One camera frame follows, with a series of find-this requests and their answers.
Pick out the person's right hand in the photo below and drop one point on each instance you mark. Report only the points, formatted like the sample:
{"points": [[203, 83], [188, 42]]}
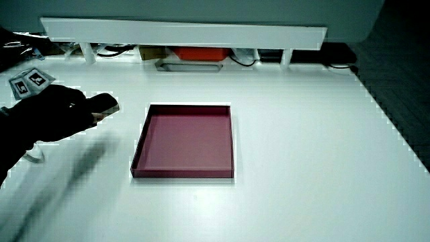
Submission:
{"points": [[50, 114]]}

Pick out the black eraser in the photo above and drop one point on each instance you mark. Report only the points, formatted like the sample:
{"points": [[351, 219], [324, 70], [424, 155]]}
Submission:
{"points": [[102, 101]]}

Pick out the maroon square tray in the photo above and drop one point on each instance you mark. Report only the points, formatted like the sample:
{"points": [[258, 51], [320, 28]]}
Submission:
{"points": [[188, 142]]}

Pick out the person's right forearm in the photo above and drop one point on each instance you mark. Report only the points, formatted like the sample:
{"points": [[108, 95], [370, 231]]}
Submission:
{"points": [[10, 141]]}

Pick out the dark clutter pile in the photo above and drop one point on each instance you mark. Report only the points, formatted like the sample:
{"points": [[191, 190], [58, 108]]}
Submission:
{"points": [[16, 47]]}

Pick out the brown cardboard box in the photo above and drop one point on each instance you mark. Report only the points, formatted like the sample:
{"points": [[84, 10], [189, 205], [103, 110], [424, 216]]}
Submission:
{"points": [[152, 52]]}

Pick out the white desk shelf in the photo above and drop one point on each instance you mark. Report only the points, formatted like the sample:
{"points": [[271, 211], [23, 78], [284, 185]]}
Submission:
{"points": [[184, 33]]}

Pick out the orange box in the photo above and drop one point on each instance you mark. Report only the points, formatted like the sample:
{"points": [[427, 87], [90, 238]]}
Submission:
{"points": [[201, 53]]}

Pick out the black box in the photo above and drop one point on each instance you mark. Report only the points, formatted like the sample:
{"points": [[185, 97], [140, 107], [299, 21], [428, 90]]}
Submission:
{"points": [[322, 53]]}

